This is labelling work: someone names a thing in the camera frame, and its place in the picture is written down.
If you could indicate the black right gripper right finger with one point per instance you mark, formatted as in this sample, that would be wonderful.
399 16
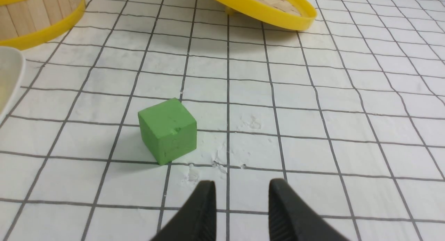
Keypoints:
291 219

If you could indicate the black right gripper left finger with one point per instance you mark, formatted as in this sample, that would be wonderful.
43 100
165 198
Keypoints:
197 218

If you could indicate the white square ceramic plate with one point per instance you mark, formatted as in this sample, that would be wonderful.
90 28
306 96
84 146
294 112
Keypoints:
12 68

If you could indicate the green foam cube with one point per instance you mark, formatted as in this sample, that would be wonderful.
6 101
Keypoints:
168 130

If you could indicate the white grid-pattern tablecloth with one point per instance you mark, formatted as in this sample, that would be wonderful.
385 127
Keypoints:
350 112

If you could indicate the yellow-rimmed bamboo steamer lid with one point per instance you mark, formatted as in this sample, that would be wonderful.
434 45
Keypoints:
297 15

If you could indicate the yellow-rimmed bamboo steamer basket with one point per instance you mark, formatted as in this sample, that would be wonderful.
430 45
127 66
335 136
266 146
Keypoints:
28 23

